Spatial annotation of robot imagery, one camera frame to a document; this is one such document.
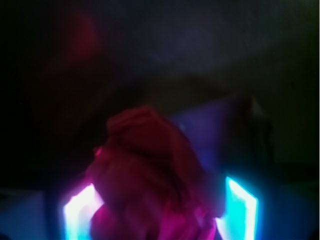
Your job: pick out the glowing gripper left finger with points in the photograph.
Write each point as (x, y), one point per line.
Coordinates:
(78, 211)

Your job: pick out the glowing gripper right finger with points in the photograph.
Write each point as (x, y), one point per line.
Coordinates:
(240, 219)

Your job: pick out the red paper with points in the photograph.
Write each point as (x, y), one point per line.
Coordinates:
(151, 182)

